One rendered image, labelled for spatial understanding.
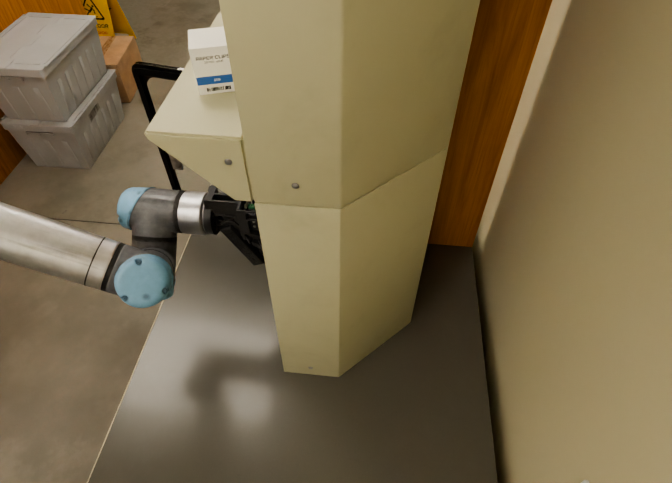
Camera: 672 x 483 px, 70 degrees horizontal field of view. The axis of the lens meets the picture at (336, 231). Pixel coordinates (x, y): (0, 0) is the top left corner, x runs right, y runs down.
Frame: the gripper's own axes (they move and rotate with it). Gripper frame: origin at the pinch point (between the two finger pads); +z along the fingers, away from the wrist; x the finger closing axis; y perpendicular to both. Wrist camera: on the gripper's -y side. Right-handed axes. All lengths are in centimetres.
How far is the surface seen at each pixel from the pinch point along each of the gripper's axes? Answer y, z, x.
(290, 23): 42.8, -0.6, -13.8
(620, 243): 20.9, 36.2, -17.0
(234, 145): 28.5, -8.0, -13.7
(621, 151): 27.0, 36.2, -8.2
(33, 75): -59, -159, 138
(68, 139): -99, -160, 140
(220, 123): 29.6, -10.1, -11.2
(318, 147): 29.1, 1.6, -13.8
